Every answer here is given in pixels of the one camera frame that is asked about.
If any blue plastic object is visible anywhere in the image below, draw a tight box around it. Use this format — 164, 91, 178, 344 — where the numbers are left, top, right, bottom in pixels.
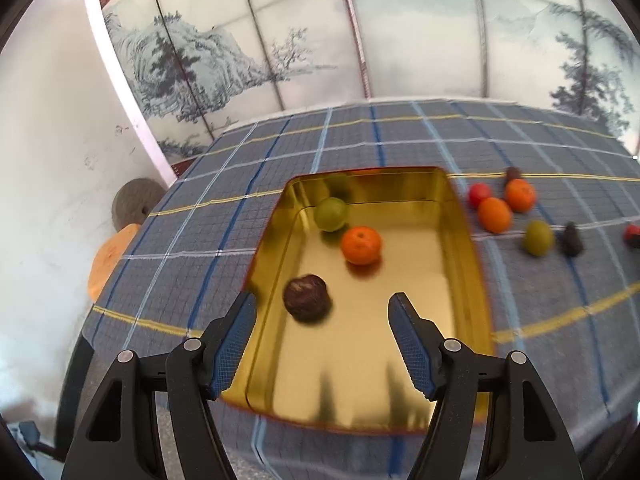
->
10, 420, 43, 448

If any gold metal tin tray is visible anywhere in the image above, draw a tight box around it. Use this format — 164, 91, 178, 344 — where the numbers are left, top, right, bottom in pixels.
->
220, 166, 496, 433

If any orange mandarin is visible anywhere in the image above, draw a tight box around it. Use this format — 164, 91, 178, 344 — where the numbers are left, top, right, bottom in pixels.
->
504, 178, 537, 212
477, 197, 513, 234
341, 226, 383, 266

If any landscape painted folding screen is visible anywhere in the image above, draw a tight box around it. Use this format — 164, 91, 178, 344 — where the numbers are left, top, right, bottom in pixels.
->
96, 0, 640, 178

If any blue plaid tablecloth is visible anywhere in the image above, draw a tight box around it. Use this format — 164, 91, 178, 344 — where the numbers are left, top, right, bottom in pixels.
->
55, 100, 640, 480

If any grey round millstone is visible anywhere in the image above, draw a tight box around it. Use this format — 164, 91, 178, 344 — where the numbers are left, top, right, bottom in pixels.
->
111, 178, 168, 231

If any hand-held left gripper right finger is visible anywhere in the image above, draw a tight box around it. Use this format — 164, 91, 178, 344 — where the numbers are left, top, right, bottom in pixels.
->
387, 291, 585, 480

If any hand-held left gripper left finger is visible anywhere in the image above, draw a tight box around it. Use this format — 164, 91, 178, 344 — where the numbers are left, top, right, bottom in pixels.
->
61, 291, 258, 480

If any green round fruit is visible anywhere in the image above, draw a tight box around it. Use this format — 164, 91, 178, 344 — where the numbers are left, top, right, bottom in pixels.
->
523, 220, 555, 257
313, 197, 349, 233

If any orange plastic stool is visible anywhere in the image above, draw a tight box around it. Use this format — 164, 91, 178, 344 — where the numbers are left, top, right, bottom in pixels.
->
87, 223, 142, 303

